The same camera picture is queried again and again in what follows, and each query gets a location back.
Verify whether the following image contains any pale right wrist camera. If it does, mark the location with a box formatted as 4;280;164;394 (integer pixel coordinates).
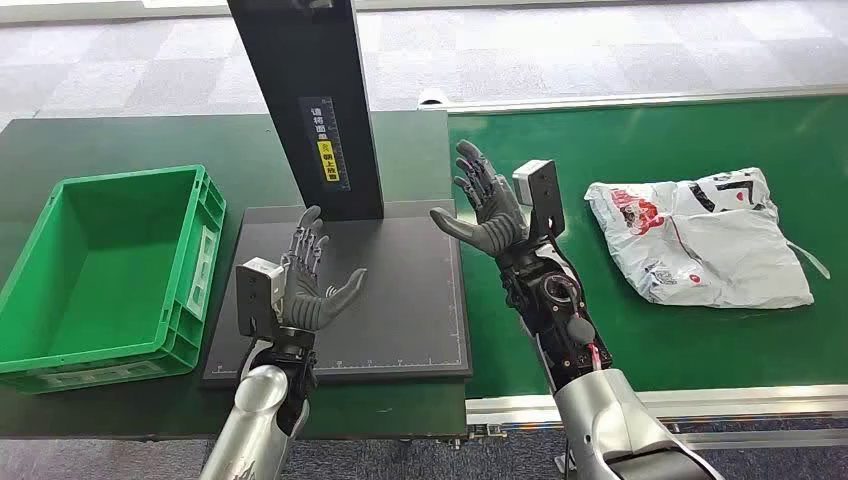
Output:
511;159;566;241

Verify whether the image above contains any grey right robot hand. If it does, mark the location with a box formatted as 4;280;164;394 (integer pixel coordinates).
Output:
430;139;530;259

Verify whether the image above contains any white plastic mailer package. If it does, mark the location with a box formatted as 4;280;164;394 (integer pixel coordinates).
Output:
584;166;831;311

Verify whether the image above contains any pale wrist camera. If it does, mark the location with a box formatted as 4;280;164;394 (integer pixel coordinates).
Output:
235;258;287;340
511;159;566;241

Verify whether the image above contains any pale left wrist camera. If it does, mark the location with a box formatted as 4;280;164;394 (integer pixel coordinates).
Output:
235;258;287;340

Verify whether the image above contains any green conveyor belt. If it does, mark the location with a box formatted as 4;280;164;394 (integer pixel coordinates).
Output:
447;95;848;400

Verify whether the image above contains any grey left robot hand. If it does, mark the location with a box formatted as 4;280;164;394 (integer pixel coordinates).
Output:
283;205;368;333

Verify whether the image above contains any aluminium conveyor frame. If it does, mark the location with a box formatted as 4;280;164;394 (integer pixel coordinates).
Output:
417;84;848;458

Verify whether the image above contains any black scanner base plate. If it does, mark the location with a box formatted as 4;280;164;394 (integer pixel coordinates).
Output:
201;198;474;389

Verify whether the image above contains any black scanner column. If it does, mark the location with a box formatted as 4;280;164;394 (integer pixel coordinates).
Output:
227;0;386;223

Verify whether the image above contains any green plastic crate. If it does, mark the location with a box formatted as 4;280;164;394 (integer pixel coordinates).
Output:
0;164;227;396

